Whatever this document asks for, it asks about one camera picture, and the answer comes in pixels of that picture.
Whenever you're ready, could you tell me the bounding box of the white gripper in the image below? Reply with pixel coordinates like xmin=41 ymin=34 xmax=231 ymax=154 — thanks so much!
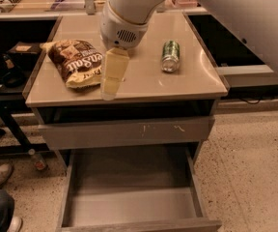
xmin=100 ymin=3 xmax=148 ymax=101

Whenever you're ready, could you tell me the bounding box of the brown yellow chip bag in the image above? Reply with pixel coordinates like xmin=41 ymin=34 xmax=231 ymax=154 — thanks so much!
xmin=41 ymin=39 xmax=102 ymax=89

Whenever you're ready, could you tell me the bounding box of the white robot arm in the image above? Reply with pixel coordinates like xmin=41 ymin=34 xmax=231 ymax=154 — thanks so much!
xmin=100 ymin=0 xmax=278 ymax=75

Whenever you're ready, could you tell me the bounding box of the closed top drawer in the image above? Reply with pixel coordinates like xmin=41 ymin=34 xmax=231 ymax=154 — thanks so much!
xmin=39 ymin=116 xmax=214 ymax=150

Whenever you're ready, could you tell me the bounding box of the black bag under desk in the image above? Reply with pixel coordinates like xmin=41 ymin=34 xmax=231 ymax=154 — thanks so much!
xmin=2 ymin=42 xmax=42 ymax=88

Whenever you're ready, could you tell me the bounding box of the grey drawer cabinet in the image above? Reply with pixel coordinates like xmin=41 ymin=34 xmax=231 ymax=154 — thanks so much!
xmin=21 ymin=11 xmax=230 ymax=232

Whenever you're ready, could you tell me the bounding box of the open middle drawer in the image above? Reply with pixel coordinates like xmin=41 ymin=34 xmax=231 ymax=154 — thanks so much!
xmin=55 ymin=145 xmax=221 ymax=232

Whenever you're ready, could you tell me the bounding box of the green soda can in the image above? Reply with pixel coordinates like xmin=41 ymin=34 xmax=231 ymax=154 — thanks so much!
xmin=161 ymin=41 xmax=180 ymax=73

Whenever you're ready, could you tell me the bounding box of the plastic bottle on floor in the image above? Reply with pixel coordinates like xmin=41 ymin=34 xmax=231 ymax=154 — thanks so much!
xmin=28 ymin=149 xmax=47 ymax=171

